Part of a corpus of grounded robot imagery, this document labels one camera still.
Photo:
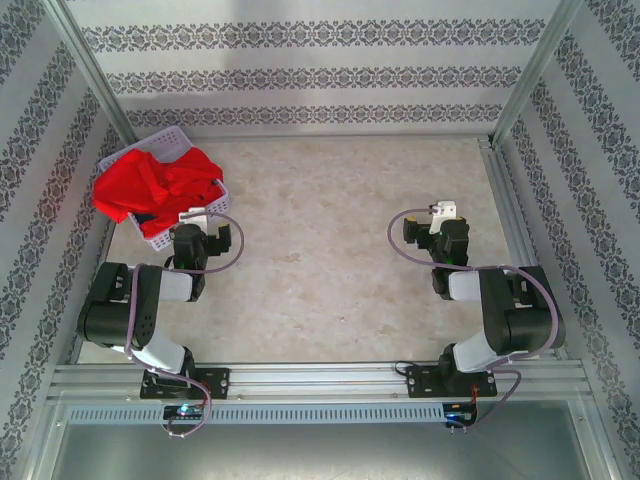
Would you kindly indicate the red t-shirt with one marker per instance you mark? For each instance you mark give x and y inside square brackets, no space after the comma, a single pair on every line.
[130,185]

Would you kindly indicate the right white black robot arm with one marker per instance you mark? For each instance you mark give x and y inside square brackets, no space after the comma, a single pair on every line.
[525,320]

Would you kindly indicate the dark blue cloth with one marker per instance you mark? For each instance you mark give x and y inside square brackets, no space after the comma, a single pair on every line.
[146,218]

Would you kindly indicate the pale perforated plastic basket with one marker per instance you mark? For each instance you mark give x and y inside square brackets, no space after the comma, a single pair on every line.
[172,142]

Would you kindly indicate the small black controller board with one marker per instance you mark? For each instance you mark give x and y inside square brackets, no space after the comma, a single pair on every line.
[182,412]
[460,414]

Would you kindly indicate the grey sheet metal panel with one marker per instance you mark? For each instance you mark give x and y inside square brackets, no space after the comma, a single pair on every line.
[320,455]

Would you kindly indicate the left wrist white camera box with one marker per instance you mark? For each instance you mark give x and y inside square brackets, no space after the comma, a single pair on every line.
[192,217]

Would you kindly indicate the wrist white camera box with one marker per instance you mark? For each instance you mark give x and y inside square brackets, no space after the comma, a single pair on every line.
[445,207]
[192,217]

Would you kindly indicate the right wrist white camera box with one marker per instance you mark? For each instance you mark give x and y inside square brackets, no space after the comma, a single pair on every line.
[445,207]

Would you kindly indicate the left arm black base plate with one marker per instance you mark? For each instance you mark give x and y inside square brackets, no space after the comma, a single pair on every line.
[217,382]

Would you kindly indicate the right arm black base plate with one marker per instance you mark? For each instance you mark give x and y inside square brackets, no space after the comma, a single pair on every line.
[425,382]

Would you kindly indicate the long aluminium mounting rail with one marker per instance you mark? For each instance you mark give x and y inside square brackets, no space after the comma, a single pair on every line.
[320,380]

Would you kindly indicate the aluminium frame post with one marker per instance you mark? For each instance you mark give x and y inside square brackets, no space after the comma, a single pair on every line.
[537,75]
[97,80]

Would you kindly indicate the slanted aluminium frame strut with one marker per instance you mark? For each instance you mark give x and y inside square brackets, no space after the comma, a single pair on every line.
[595,440]
[47,440]

